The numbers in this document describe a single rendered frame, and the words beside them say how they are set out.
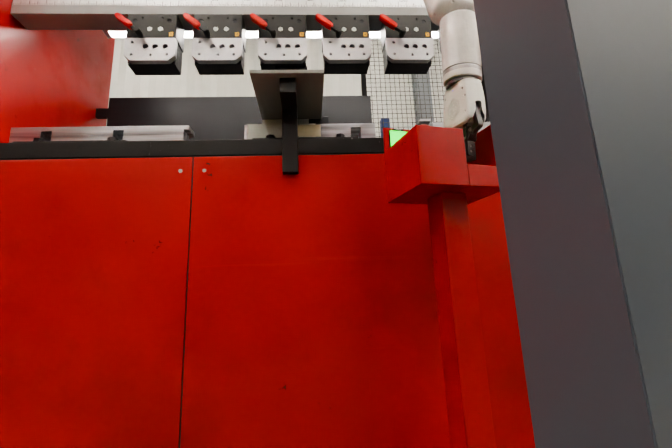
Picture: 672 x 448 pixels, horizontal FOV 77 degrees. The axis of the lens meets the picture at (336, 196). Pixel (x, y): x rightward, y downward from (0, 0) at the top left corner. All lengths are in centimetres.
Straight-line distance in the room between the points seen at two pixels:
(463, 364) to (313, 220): 48
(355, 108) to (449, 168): 110
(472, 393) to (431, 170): 42
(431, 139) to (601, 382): 52
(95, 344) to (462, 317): 81
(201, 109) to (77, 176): 83
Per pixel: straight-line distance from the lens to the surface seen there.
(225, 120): 190
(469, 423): 89
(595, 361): 49
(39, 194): 127
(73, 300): 118
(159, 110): 199
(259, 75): 108
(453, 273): 86
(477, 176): 88
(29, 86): 172
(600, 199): 46
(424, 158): 83
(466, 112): 93
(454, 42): 101
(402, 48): 141
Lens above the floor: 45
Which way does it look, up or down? 14 degrees up
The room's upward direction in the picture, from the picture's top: 2 degrees counter-clockwise
